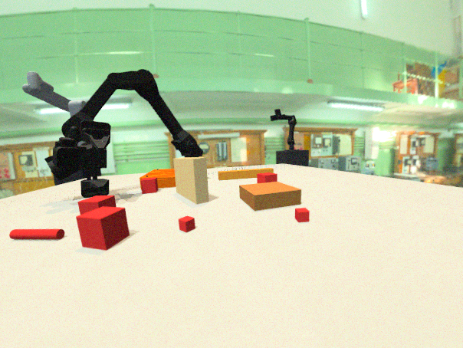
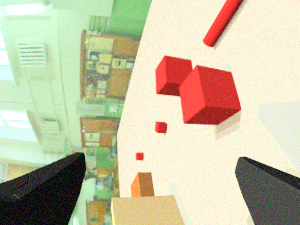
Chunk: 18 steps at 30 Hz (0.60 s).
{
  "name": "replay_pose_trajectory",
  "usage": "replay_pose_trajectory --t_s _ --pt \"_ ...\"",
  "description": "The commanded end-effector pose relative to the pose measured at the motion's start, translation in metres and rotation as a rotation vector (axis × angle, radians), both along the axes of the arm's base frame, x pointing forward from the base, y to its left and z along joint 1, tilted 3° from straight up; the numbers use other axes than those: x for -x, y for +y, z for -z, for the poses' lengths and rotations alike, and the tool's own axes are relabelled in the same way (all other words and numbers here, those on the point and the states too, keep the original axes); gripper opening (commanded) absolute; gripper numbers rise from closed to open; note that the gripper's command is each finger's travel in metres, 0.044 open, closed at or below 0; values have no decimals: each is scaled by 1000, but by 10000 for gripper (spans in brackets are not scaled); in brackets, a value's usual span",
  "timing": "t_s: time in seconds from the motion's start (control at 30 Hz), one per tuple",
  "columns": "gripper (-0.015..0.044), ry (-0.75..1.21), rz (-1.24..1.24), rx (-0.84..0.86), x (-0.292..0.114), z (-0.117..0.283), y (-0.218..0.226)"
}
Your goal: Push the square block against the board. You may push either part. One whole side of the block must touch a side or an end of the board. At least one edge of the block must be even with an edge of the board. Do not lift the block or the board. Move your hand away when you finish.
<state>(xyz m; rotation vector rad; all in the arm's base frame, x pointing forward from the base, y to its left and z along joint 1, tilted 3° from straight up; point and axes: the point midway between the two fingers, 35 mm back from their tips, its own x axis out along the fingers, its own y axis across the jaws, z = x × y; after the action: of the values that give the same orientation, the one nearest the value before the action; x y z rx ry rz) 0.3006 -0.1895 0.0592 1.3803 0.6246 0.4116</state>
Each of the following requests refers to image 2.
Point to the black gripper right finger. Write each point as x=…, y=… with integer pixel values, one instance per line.
x=272, y=196

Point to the orange square block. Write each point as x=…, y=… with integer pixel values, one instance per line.
x=142, y=186

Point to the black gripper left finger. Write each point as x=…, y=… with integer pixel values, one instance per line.
x=46, y=196

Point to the red cylinder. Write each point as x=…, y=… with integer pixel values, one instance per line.
x=221, y=21

